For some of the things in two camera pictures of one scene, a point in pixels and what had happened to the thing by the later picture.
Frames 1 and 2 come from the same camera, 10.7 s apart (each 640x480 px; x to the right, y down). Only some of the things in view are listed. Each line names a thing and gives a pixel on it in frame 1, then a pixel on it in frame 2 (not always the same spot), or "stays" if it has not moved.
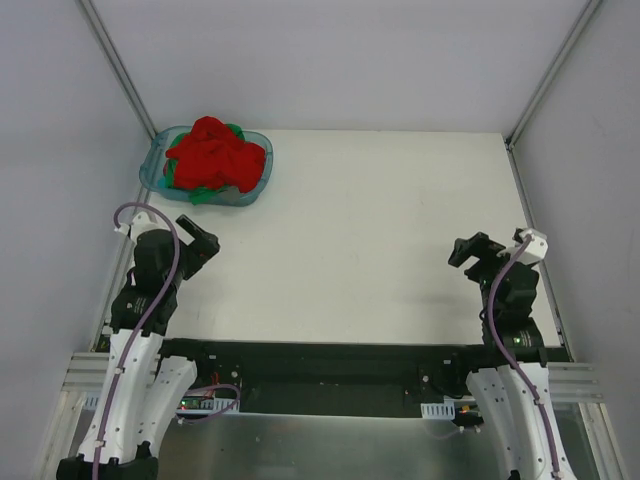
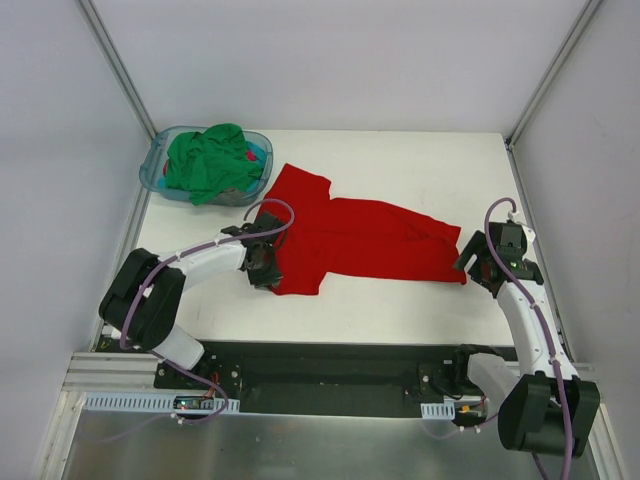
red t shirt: [214, 155] to [350, 235]
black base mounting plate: [336, 377] stays
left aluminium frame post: [93, 21] stays
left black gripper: [198, 245] to [267, 273]
